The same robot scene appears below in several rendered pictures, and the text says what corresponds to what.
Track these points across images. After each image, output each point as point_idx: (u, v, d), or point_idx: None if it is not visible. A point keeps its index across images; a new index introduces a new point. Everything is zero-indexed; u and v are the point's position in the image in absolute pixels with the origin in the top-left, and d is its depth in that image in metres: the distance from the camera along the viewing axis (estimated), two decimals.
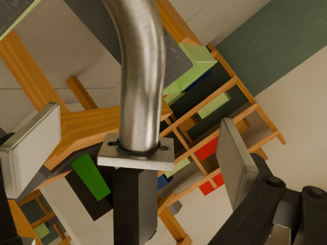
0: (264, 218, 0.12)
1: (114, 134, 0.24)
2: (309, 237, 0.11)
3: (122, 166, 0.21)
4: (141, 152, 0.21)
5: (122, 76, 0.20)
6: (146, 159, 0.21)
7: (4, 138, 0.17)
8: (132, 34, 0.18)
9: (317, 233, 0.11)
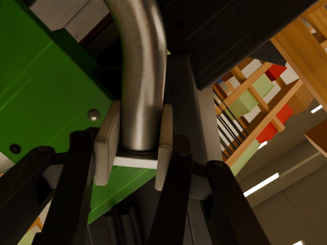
0: (188, 190, 0.13)
1: None
2: (227, 208, 0.12)
3: (123, 165, 0.21)
4: (142, 151, 0.21)
5: (124, 75, 0.20)
6: (147, 158, 0.21)
7: None
8: (133, 33, 0.18)
9: (231, 202, 0.12)
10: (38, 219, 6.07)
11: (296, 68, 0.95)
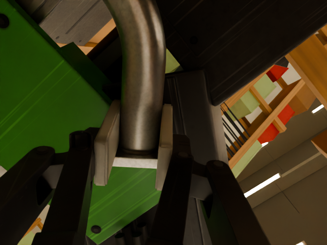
0: (188, 190, 0.13)
1: None
2: (227, 208, 0.12)
3: (124, 166, 0.21)
4: (143, 151, 0.21)
5: (124, 75, 0.20)
6: (148, 158, 0.21)
7: None
8: (134, 31, 0.18)
9: (231, 202, 0.12)
10: (39, 219, 6.07)
11: (301, 73, 0.94)
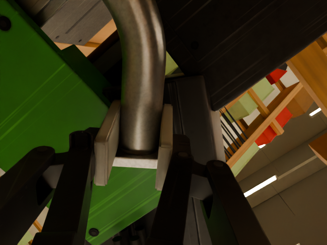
0: (188, 190, 0.13)
1: None
2: (227, 208, 0.12)
3: (124, 166, 0.21)
4: (143, 151, 0.21)
5: (124, 75, 0.20)
6: (148, 158, 0.21)
7: None
8: (134, 32, 0.18)
9: (231, 202, 0.12)
10: None
11: (299, 77, 0.94)
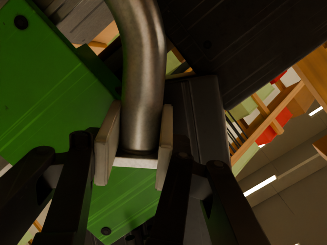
0: (188, 190, 0.13)
1: None
2: (227, 208, 0.12)
3: (124, 166, 0.21)
4: (143, 151, 0.21)
5: (124, 75, 0.20)
6: (148, 158, 0.21)
7: None
8: (135, 32, 0.18)
9: (231, 202, 0.12)
10: None
11: (302, 77, 0.94)
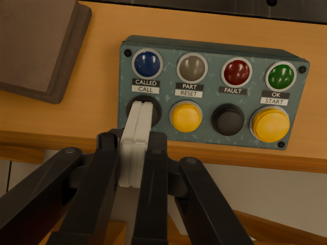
0: (166, 186, 0.13)
1: None
2: (204, 204, 0.12)
3: None
4: None
5: None
6: None
7: None
8: None
9: (208, 198, 0.13)
10: None
11: None
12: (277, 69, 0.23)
